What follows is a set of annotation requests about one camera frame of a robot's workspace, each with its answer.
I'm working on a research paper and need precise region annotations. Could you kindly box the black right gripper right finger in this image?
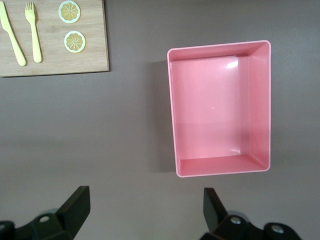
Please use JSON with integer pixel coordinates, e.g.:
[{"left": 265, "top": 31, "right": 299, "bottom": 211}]
[{"left": 199, "top": 187, "right": 301, "bottom": 240}]

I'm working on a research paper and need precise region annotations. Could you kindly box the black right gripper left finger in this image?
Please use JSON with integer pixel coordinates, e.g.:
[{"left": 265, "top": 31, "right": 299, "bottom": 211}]
[{"left": 0, "top": 185, "right": 91, "bottom": 240}]

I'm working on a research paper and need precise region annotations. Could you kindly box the pink plastic bin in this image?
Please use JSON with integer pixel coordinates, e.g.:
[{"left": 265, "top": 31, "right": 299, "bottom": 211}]
[{"left": 166, "top": 39, "right": 272, "bottom": 179}]

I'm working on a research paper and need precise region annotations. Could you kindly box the wooden cutting board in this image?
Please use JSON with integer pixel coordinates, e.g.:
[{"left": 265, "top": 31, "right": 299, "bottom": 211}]
[{"left": 0, "top": 0, "right": 110, "bottom": 78}]

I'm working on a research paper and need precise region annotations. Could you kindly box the yellow plastic knife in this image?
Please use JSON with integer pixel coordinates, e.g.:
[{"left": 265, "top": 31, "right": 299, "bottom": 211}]
[{"left": 0, "top": 1, "right": 27, "bottom": 67}]

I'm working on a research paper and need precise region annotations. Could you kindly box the yellow plastic fork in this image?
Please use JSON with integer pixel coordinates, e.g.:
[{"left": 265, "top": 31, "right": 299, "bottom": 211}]
[{"left": 24, "top": 1, "right": 43, "bottom": 64}]

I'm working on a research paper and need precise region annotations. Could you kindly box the lemon slice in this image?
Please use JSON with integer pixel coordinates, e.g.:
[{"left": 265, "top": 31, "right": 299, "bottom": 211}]
[
  {"left": 58, "top": 0, "right": 82, "bottom": 25},
  {"left": 63, "top": 30, "right": 87, "bottom": 54}
]

